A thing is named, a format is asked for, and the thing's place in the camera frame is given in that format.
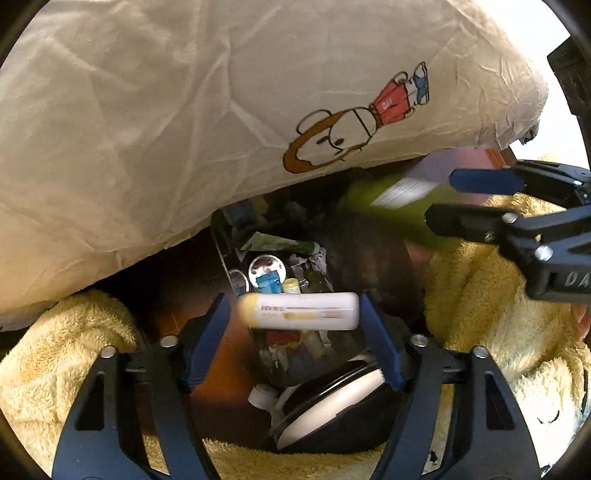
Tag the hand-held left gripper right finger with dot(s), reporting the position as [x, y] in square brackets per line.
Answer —
[383, 344]

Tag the grey cloth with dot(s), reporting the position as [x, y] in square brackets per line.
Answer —
[318, 262]

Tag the yellow fluffy rug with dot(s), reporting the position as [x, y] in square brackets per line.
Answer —
[489, 295]

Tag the blue wipes packet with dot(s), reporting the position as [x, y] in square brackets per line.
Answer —
[269, 285]

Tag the beige cartoon fabric bag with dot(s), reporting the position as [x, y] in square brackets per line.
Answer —
[161, 138]

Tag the cream tube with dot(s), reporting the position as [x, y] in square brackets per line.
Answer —
[300, 314]

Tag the small white yellow bottle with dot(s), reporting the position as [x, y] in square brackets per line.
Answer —
[291, 286]

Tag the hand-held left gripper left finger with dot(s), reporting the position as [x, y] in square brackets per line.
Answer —
[207, 341]

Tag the green tube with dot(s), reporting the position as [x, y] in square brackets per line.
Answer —
[397, 201]

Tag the crumpled green white wrapper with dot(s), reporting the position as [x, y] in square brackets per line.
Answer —
[268, 241]

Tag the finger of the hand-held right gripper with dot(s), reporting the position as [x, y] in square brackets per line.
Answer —
[466, 221]
[485, 181]

